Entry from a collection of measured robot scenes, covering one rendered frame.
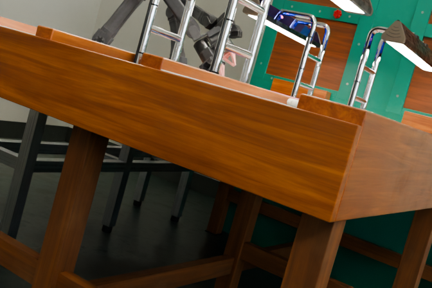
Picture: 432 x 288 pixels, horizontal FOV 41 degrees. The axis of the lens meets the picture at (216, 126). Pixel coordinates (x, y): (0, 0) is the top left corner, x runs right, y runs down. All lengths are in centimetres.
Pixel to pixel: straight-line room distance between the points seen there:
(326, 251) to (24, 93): 76
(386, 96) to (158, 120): 187
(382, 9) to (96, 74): 194
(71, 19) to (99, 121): 337
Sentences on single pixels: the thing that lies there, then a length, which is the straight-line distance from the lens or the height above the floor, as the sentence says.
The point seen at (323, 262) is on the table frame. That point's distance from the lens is 101.
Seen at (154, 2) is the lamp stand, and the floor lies 90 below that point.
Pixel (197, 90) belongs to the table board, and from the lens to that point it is 107.
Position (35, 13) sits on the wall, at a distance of 430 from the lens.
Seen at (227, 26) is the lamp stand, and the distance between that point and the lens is 142.
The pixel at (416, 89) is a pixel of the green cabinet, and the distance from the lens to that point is 282.
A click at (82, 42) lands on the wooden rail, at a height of 75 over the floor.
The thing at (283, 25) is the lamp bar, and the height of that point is 105.
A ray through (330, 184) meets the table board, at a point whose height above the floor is 64.
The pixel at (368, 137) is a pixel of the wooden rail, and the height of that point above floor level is 72.
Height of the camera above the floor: 74
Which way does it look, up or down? 4 degrees down
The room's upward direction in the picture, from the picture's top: 16 degrees clockwise
